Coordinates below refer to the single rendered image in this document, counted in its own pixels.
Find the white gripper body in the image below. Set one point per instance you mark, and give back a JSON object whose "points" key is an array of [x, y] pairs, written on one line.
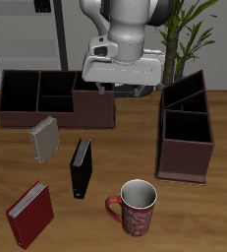
{"points": [[124, 72]]}

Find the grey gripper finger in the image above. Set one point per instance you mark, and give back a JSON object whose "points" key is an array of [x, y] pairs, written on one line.
{"points": [[101, 88], [137, 91]]}

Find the wide dark brown desk caddy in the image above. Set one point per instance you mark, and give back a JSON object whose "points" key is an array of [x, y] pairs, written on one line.
{"points": [[92, 110]]}

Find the tall dark brown desk caddy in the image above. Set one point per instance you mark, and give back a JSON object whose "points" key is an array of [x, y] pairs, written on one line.
{"points": [[185, 159]]}

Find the red patterned mug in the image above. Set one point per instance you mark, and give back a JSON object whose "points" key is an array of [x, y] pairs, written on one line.
{"points": [[138, 218]]}

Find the green pot plant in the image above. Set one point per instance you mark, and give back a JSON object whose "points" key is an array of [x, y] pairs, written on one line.
{"points": [[169, 55]]}

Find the grey book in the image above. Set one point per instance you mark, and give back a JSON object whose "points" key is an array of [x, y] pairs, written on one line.
{"points": [[46, 141]]}

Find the black book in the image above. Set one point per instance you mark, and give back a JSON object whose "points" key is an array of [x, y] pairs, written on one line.
{"points": [[82, 174]]}

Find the white shelf unit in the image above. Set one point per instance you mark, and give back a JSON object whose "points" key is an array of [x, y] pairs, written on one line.
{"points": [[20, 32]]}

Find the red book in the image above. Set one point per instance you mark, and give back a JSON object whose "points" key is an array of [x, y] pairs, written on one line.
{"points": [[33, 216]]}

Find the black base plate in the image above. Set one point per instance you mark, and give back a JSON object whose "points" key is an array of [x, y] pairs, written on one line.
{"points": [[124, 92]]}

